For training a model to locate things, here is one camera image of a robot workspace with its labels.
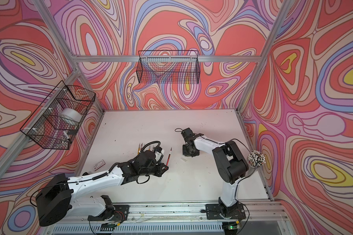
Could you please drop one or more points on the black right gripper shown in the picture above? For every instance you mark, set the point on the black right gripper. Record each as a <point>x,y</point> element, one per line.
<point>185,152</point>

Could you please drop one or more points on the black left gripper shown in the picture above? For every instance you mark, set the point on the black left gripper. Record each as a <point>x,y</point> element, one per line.
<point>161,171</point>

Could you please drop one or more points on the red capped knife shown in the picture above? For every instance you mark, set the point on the red capped knife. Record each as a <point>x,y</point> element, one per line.
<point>169,155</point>

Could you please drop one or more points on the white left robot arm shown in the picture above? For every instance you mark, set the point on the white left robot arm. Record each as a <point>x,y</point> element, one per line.
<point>69,196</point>

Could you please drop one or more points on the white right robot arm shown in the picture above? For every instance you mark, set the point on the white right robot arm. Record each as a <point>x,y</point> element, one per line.
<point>231,164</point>

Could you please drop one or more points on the clear cup of craft knives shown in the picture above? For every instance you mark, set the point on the clear cup of craft knives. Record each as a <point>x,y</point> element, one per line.
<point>256,159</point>

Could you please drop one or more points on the small white red card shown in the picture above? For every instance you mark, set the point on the small white red card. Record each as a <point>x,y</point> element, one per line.
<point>98,165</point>

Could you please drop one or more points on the white tape roll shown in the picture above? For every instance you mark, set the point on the white tape roll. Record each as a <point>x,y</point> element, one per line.
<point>70,116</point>

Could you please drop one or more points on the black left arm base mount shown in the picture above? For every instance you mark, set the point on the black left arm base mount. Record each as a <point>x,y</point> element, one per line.
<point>117,213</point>

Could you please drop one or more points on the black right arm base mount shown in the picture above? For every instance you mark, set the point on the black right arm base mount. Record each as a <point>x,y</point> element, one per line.
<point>221,211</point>

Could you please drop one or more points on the black wire basket back wall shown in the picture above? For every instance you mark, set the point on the black wire basket back wall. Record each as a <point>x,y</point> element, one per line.
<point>168,67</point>

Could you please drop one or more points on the black wire basket wall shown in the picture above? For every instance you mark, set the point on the black wire basket wall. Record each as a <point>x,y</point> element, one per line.
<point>44,126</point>
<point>168,67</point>

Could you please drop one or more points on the black wire basket left wall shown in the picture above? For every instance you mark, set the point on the black wire basket left wall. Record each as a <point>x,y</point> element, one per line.
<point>44,126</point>

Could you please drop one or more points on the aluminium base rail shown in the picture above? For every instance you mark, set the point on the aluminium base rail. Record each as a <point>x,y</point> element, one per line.
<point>185,218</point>

